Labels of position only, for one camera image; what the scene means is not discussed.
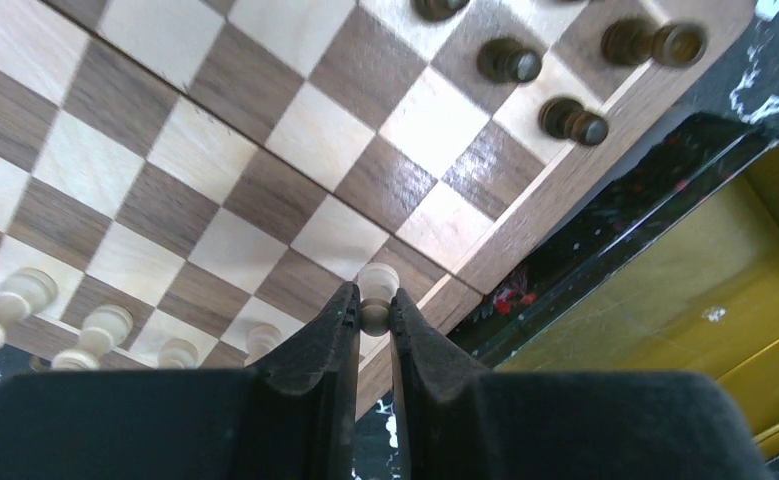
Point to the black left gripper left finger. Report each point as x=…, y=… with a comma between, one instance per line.
x=289, y=415

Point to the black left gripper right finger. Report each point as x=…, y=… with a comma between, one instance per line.
x=457, y=419

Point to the white chess piece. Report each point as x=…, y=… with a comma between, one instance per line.
x=25, y=292
x=378, y=284
x=261, y=339
x=178, y=353
x=104, y=329

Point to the wooden chess board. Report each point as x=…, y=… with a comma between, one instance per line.
x=210, y=165

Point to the dark chess pieces row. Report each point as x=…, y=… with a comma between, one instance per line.
x=512, y=57

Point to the empty gold tin lid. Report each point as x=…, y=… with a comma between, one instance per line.
x=672, y=263

